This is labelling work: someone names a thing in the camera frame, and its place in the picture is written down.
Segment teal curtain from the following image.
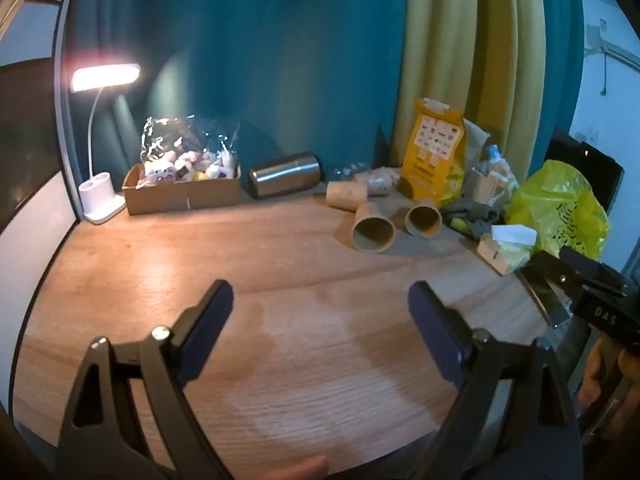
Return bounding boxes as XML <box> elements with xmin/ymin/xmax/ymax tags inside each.
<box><xmin>70</xmin><ymin>0</ymin><xmax>412</xmax><ymax>197</ymax></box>

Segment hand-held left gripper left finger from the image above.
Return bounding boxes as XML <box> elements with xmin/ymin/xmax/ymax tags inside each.
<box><xmin>56</xmin><ymin>280</ymin><xmax>236</xmax><ymax>480</ymax></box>

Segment stainless steel tumbler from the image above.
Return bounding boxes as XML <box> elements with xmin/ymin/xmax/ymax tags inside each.
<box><xmin>248</xmin><ymin>151</ymin><xmax>324</xmax><ymax>200</ymax></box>

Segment person's left hand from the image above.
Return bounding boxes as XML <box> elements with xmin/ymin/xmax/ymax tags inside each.
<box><xmin>262</xmin><ymin>457</ymin><xmax>329</xmax><ymax>480</ymax></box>

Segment wooden tissue box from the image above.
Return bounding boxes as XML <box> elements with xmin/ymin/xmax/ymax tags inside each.
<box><xmin>475</xmin><ymin>223</ymin><xmax>539</xmax><ymax>276</ymax></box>

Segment person's right hand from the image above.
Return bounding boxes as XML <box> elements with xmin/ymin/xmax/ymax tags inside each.
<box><xmin>577</xmin><ymin>334</ymin><xmax>640</xmax><ymax>442</ymax></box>

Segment brown cardboard box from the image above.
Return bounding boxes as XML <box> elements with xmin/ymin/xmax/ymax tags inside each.
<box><xmin>122</xmin><ymin>162</ymin><xmax>243</xmax><ymax>216</ymax></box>

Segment yellow curtain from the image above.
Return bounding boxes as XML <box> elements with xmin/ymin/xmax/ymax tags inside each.
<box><xmin>389</xmin><ymin>0</ymin><xmax>552</xmax><ymax>183</ymax></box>

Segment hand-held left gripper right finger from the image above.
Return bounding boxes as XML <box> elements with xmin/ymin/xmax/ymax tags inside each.
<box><xmin>407</xmin><ymin>281</ymin><xmax>584</xmax><ymax>480</ymax></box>

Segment grey work gloves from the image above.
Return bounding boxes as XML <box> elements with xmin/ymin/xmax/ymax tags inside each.
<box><xmin>442</xmin><ymin>197</ymin><xmax>502</xmax><ymax>239</ymax></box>

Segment brown paper cup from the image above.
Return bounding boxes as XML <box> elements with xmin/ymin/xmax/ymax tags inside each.
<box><xmin>325</xmin><ymin>181</ymin><xmax>369</xmax><ymax>211</ymax></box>
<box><xmin>350</xmin><ymin>201</ymin><xmax>397</xmax><ymax>254</ymax></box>
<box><xmin>403</xmin><ymin>198</ymin><xmax>444</xmax><ymax>239</ymax></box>

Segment white desk lamp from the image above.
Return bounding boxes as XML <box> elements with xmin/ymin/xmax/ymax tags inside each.
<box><xmin>70</xmin><ymin>62</ymin><xmax>141</xmax><ymax>224</ymax></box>

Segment yellow plastic bag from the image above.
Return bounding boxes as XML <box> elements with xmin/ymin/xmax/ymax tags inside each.
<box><xmin>504</xmin><ymin>159</ymin><xmax>612</xmax><ymax>262</ymax></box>

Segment clear bag of small toys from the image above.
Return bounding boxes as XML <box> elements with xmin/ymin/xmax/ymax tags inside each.
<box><xmin>139</xmin><ymin>115</ymin><xmax>242</xmax><ymax>184</ymax></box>

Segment orange paper bag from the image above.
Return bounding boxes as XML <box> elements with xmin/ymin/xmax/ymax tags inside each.
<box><xmin>398</xmin><ymin>98</ymin><xmax>469</xmax><ymax>207</ymax></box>

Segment white air conditioner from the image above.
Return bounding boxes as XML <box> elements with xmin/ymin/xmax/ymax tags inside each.
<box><xmin>582</xmin><ymin>39</ymin><xmax>640</xmax><ymax>69</ymax></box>

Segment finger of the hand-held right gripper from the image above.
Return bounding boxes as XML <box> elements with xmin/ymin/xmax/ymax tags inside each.
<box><xmin>517</xmin><ymin>251</ymin><xmax>582</xmax><ymax>329</ymax></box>
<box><xmin>558</xmin><ymin>246</ymin><xmax>629</xmax><ymax>297</ymax></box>

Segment clear wrapped beige packet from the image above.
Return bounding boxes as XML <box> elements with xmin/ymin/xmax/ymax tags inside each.
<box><xmin>331</xmin><ymin>162</ymin><xmax>402</xmax><ymax>197</ymax></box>

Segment crumpled grey paper bag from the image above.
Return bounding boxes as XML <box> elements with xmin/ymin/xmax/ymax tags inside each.
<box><xmin>462</xmin><ymin>118</ymin><xmax>494</xmax><ymax>172</ymax></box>

